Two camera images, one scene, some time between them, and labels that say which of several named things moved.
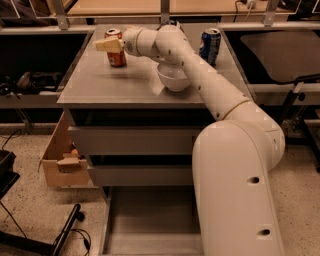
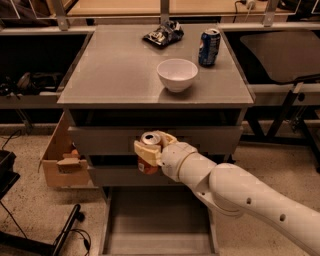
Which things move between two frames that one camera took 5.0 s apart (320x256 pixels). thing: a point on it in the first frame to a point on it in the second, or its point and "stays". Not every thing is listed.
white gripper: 129,41 to 172,159
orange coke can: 115,59 to 150,138
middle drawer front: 140,175 stays
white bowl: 174,76 stays
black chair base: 14,245 stays
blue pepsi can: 210,43 stays
